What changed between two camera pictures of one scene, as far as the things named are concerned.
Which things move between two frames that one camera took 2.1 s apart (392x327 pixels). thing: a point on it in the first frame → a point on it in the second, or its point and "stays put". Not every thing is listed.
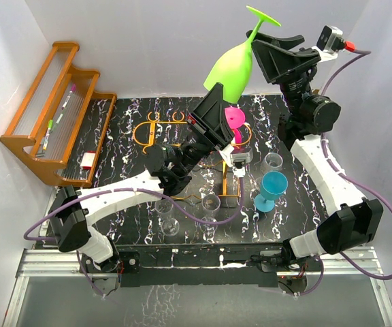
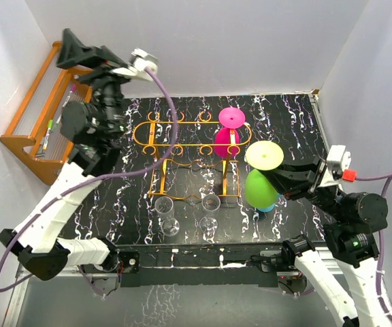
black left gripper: (209, 116) → (73, 54)
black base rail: (203, 264) stays put
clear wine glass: (169, 226) stays put
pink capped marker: (73, 90) stays put
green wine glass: (233, 71) → (262, 155)
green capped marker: (50, 126) stays put
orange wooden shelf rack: (58, 130) stays put
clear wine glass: (210, 204) stays put
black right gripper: (277, 63) → (293, 180)
